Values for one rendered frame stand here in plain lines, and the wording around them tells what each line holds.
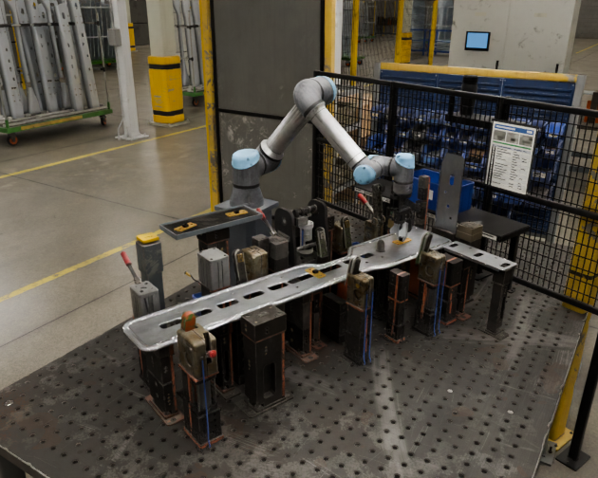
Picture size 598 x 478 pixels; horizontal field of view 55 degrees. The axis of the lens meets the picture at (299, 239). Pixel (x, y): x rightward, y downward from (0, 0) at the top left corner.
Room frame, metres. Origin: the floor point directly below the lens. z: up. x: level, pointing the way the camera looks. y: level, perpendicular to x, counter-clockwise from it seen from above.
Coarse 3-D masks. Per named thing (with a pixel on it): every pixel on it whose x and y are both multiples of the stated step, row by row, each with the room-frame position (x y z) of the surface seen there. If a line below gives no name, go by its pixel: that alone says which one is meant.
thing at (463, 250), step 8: (448, 248) 2.12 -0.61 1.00; (456, 248) 2.12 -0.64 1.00; (464, 248) 2.12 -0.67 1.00; (472, 248) 2.12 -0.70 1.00; (464, 256) 2.05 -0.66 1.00; (472, 256) 2.05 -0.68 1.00; (480, 256) 2.05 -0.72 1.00; (488, 256) 2.05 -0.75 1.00; (496, 256) 2.05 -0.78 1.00; (480, 264) 2.00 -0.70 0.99; (488, 264) 1.98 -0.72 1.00; (496, 264) 1.98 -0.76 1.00; (512, 264) 1.98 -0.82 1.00
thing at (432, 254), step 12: (420, 252) 1.99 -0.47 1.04; (432, 252) 1.98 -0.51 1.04; (420, 264) 1.99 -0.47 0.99; (432, 264) 1.95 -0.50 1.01; (444, 264) 1.96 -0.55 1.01; (420, 276) 1.99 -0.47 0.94; (432, 276) 1.94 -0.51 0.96; (444, 276) 1.95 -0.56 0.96; (420, 288) 1.98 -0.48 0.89; (432, 288) 1.94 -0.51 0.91; (420, 300) 1.98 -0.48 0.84; (432, 300) 1.95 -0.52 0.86; (420, 312) 1.97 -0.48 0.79; (432, 312) 1.95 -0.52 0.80; (420, 324) 1.97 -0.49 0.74; (432, 324) 1.95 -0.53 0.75; (432, 336) 1.93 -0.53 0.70
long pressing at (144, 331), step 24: (384, 240) 2.21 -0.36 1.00; (432, 240) 2.21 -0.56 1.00; (312, 264) 1.96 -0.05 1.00; (336, 264) 1.97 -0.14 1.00; (360, 264) 1.97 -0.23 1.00; (384, 264) 1.97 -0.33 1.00; (240, 288) 1.76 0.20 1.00; (264, 288) 1.76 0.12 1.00; (288, 288) 1.76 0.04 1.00; (312, 288) 1.77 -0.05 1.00; (168, 312) 1.60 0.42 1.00; (216, 312) 1.60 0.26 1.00; (240, 312) 1.60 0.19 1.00; (144, 336) 1.45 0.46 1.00; (168, 336) 1.46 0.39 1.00
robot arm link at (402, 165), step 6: (396, 156) 2.15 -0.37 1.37; (402, 156) 2.13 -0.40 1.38; (408, 156) 2.13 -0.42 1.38; (414, 156) 2.15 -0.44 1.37; (396, 162) 2.15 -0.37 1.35; (402, 162) 2.13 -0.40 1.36; (408, 162) 2.13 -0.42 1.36; (414, 162) 2.15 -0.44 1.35; (390, 168) 2.15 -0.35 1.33; (396, 168) 2.14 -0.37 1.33; (402, 168) 2.13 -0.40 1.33; (408, 168) 2.12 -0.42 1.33; (390, 174) 2.16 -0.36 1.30; (396, 174) 2.14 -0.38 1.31; (402, 174) 2.13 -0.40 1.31; (408, 174) 2.13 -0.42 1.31; (396, 180) 2.14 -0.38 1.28; (402, 180) 2.13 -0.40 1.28; (408, 180) 2.13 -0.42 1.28
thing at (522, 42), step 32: (480, 0) 8.66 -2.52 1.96; (512, 0) 8.44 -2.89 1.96; (544, 0) 8.21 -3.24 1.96; (576, 0) 8.08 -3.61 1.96; (480, 32) 8.60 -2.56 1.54; (512, 32) 8.40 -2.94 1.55; (544, 32) 8.17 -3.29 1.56; (448, 64) 8.86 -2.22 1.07; (480, 64) 8.60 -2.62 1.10; (512, 64) 8.36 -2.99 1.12; (544, 64) 8.14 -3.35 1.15
